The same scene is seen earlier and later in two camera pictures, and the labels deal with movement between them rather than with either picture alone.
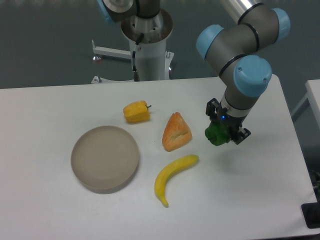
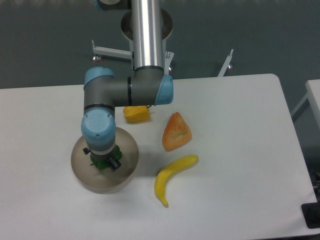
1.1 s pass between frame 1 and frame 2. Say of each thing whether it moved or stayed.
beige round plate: stayed
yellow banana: stayed
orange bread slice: stayed
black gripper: moved
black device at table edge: stayed
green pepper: moved
